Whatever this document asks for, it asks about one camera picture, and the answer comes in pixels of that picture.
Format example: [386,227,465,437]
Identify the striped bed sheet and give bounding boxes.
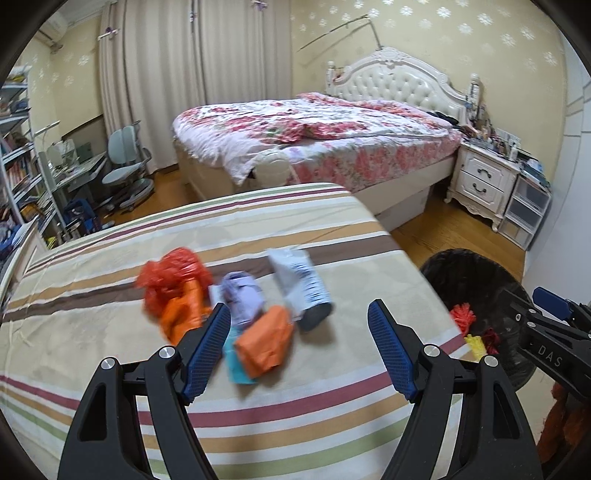
[0,182,467,480]

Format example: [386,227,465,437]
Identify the fishing rod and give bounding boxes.
[298,14,384,52]

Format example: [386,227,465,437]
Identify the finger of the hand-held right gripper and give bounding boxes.
[532,286,591,324]
[501,288,546,342]

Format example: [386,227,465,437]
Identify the blue crate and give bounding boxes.
[65,200,100,238]

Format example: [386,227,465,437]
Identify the orange paper wrapper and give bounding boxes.
[235,305,295,377]

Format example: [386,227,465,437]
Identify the nightstand clutter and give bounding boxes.
[462,74,539,162]

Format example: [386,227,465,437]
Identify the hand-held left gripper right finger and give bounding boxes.
[367,299,543,480]

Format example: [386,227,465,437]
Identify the teal and white sachet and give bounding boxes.
[208,284,257,385]

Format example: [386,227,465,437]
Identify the white storage box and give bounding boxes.
[369,189,432,232]

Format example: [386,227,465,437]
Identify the grey desk chair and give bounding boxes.
[102,121,155,213]

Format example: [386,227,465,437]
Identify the white-grey squeeze tube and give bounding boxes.
[269,249,334,332]

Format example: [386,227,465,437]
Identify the bed with white tufted headboard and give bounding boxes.
[172,47,469,232]

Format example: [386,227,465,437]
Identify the lilac paper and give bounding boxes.
[221,272,266,328]

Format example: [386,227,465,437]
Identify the red plastic bag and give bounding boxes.
[139,248,213,319]

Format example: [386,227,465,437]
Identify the red foam fruit net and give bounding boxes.
[450,302,476,333]

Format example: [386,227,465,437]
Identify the white air conditioner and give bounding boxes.
[37,9,70,47]

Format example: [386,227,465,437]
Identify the white nightstand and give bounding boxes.
[444,141,520,232]

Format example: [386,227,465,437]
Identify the study desk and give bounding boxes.
[39,138,109,241]

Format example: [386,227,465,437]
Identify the orange plastic bag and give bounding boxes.
[159,279,208,344]

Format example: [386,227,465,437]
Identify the clear plastic drawer unit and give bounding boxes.
[499,173,552,250]

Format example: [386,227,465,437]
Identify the beige curtains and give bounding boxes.
[98,0,296,174]

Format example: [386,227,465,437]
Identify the white wardrobe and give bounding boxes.
[526,28,591,296]

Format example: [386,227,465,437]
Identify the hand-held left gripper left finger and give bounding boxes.
[58,302,232,480]

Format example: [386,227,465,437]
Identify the white volleyball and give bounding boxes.
[254,152,291,188]

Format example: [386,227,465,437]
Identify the floral quilt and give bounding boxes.
[173,92,462,185]

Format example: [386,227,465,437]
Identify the bookshelf with books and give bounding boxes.
[0,67,61,250]

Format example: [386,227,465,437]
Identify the black-lined waste bin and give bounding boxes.
[421,248,541,402]

